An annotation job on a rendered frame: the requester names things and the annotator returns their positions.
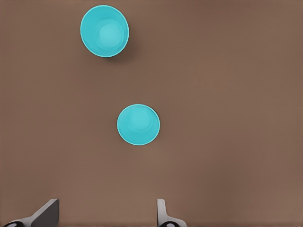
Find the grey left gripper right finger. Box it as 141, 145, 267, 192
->
157, 198, 187, 227

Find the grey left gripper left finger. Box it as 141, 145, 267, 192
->
1, 198, 60, 227

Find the small turquoise bowl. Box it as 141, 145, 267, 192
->
116, 104, 161, 146

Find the large turquoise bowl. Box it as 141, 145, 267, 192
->
80, 5, 130, 58

